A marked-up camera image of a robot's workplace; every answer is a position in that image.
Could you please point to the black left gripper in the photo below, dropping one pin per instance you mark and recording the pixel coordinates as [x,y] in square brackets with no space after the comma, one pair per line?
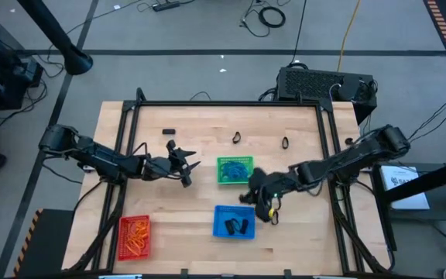
[161,166]

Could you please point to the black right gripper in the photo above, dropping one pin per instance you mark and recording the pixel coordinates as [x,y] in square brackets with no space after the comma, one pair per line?
[273,186]

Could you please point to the small black block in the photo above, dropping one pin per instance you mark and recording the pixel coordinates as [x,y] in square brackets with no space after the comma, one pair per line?
[169,131]

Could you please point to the blue plastic basket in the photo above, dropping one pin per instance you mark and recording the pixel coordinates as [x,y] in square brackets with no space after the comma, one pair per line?
[219,228]

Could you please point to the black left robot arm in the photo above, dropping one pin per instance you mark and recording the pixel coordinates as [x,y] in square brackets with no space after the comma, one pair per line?
[99,157]

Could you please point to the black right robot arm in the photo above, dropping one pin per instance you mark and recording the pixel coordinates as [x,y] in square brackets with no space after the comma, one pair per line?
[347,159]

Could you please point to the green plastic basket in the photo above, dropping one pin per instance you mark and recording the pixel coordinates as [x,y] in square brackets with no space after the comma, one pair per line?
[219,159]

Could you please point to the red plastic basket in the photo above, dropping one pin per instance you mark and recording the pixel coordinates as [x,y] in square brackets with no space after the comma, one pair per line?
[121,248]

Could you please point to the black computer case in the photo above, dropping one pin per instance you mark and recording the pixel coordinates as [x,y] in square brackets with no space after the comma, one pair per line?
[308,83]

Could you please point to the black pole stand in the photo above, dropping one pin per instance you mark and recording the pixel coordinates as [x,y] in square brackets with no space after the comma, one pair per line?
[77,62]

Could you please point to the black power strip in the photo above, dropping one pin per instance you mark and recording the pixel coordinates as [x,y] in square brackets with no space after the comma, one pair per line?
[165,5]

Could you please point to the white paper sheet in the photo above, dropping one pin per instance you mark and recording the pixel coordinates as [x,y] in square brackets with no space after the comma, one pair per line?
[409,193]

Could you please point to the black side stand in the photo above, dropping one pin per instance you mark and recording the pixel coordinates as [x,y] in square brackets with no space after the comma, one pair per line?
[420,185]

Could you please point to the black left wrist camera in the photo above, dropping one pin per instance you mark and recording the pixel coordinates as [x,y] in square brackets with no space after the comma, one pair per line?
[187,181]

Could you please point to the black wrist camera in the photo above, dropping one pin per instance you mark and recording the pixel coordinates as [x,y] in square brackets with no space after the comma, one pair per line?
[258,174]
[187,181]

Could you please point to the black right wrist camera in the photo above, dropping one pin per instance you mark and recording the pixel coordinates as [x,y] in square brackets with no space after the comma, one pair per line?
[258,174]

